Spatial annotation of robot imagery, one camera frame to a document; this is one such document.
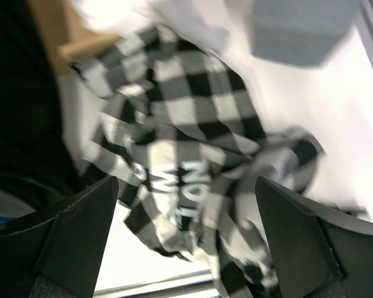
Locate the black white checked shirt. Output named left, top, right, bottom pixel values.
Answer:
left=70, top=25, right=324, bottom=297

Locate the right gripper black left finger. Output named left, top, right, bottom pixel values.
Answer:
left=0, top=177, right=118, bottom=282

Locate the white t-shirt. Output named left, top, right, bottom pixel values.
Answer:
left=71, top=0, right=256, bottom=63

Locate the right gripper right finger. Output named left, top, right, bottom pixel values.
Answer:
left=256, top=177, right=373, bottom=286

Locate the wooden rack base shelf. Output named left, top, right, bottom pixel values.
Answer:
left=27, top=0, right=121, bottom=75

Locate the grey button shirt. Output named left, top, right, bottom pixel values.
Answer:
left=252, top=0, right=362, bottom=67

